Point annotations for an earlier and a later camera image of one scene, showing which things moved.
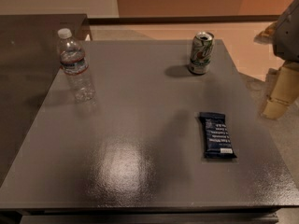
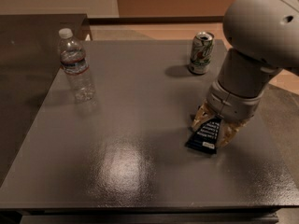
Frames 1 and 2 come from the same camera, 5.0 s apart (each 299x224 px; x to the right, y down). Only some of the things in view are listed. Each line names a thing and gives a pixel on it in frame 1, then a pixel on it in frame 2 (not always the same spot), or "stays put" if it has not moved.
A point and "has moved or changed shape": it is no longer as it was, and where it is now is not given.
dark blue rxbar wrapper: x=217 y=137 has moved or changed shape
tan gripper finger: x=284 y=92 to x=233 y=106
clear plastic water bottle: x=73 y=61 stays put
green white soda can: x=202 y=52 stays put
